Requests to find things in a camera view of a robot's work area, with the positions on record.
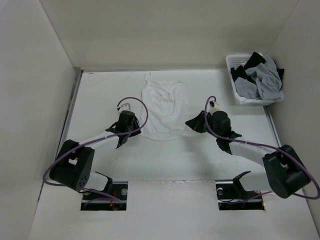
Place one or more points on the white tank top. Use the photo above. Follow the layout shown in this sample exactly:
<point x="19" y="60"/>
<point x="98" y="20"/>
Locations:
<point x="167" y="107"/>

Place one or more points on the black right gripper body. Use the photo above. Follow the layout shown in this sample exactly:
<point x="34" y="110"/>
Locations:
<point x="209" y="121"/>

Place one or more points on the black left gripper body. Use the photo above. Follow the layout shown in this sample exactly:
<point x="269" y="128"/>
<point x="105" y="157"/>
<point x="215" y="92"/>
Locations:
<point x="134" y="126"/>

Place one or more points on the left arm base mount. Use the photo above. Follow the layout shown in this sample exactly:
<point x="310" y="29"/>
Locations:
<point x="92" y="201"/>

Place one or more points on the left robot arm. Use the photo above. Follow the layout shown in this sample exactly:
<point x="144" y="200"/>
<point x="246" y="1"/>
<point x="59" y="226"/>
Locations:
<point x="73" y="166"/>

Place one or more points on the black tank top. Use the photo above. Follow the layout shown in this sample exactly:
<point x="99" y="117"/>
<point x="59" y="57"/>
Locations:
<point x="239" y="71"/>

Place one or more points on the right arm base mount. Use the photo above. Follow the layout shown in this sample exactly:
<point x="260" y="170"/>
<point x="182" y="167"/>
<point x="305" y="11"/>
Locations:
<point x="231" y="195"/>

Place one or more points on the metal table edge rail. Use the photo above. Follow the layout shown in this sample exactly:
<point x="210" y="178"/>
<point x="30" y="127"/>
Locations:
<point x="70" y="108"/>

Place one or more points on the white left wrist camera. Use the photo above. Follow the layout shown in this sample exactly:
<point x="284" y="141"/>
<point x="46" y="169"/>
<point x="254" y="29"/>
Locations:
<point x="123" y="107"/>

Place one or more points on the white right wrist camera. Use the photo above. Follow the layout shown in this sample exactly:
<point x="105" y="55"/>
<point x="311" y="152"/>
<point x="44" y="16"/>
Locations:
<point x="213" y="107"/>

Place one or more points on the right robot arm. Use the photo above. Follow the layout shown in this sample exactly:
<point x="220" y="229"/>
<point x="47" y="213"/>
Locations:
<point x="282" y="166"/>

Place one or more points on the white plastic laundry basket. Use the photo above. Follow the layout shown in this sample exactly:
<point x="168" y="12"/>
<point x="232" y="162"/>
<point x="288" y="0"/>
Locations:
<point x="235" y="60"/>

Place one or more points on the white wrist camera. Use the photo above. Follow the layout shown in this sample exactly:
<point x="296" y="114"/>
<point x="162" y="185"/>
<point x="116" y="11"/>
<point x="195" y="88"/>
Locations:
<point x="123" y="107"/>
<point x="213" y="107"/>

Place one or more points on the grey folded tank top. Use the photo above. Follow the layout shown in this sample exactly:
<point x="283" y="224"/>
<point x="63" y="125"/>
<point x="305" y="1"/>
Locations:
<point x="246" y="89"/>

